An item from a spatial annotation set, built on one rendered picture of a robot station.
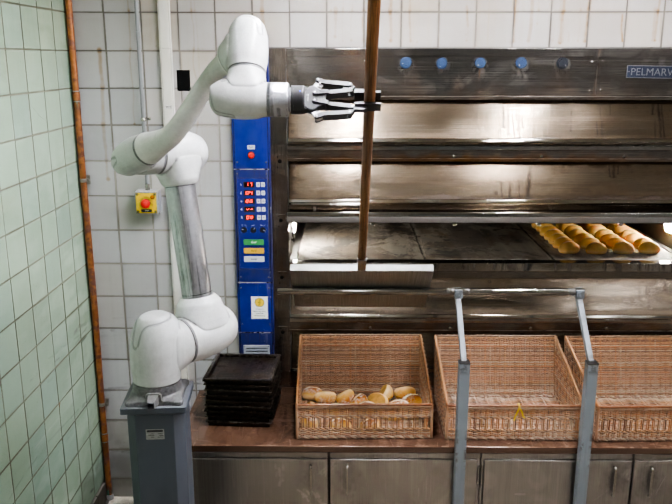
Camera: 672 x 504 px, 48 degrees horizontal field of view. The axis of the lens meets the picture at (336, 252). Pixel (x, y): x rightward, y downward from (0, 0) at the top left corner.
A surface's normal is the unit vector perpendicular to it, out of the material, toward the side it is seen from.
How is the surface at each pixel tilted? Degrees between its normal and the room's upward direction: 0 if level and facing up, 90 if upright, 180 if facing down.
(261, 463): 91
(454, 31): 90
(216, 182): 90
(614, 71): 92
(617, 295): 70
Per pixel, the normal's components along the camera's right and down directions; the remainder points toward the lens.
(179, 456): 0.75, 0.17
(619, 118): 0.00, -0.11
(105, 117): -0.01, 0.25
